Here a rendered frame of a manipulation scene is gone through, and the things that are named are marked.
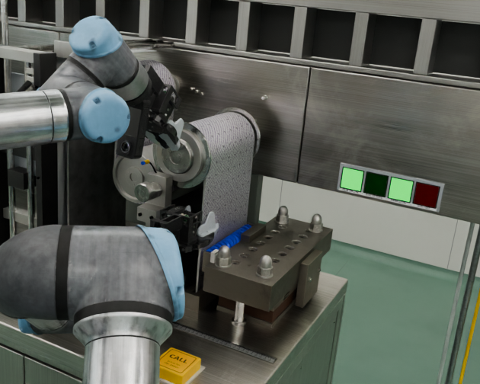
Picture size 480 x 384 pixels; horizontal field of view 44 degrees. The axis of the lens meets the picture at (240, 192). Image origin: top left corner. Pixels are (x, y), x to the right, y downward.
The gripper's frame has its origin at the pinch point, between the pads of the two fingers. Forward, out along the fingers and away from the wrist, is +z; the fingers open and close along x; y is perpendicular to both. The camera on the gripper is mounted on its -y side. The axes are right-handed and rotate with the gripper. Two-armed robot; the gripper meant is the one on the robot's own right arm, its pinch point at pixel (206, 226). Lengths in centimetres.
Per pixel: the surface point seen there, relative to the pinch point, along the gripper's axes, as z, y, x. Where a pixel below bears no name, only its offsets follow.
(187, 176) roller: -3.7, 12.0, 3.6
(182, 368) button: -27.6, -16.5, -12.1
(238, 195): 15.3, 3.5, -0.1
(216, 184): 2.8, 9.3, -0.1
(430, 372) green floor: 149, -109, -44
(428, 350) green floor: 168, -109, -40
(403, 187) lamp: 29.2, 10.3, -36.3
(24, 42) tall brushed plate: 30, 30, 85
